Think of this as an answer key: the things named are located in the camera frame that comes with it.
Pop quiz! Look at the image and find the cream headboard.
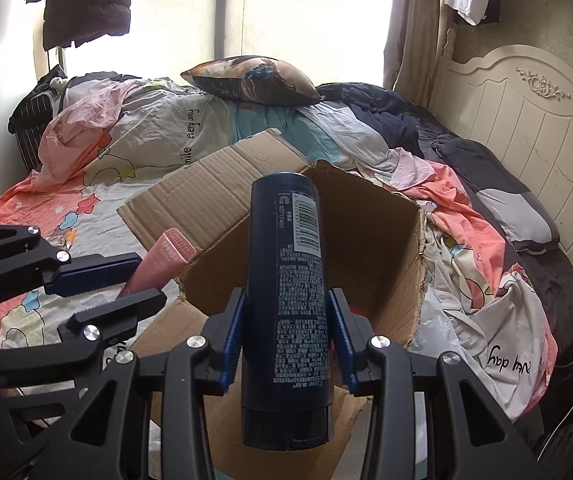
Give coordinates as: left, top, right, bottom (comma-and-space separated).
429, 27, 573, 306

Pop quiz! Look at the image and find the pink tube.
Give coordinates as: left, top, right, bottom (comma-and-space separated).
120, 227, 198, 298

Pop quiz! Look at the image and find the dark hanging jacket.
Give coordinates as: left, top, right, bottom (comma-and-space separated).
41, 0, 134, 51

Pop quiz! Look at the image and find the pink quilt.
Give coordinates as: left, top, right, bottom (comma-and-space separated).
40, 81, 134, 173

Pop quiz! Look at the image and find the beige curtain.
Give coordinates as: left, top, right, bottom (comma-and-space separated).
384, 0, 440, 106

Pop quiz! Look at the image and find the cardboard box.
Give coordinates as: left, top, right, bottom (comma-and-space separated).
116, 129, 427, 480

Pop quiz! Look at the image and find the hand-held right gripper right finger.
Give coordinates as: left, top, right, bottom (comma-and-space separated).
327, 287, 540, 480

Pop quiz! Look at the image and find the dark blue duvet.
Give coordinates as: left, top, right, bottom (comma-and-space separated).
317, 82, 573, 306

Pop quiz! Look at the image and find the black striped suitcase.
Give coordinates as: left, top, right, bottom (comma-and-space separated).
9, 65, 70, 171

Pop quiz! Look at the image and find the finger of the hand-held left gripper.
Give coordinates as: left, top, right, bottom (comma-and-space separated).
0, 224, 142, 306
0, 288, 167, 386

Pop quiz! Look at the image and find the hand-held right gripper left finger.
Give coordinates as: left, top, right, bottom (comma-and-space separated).
14, 287, 247, 480

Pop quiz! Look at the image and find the dark blue bottle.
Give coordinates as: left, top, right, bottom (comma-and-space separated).
240, 172, 335, 450

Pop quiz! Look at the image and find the printed pillow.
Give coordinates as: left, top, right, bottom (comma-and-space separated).
180, 55, 322, 107

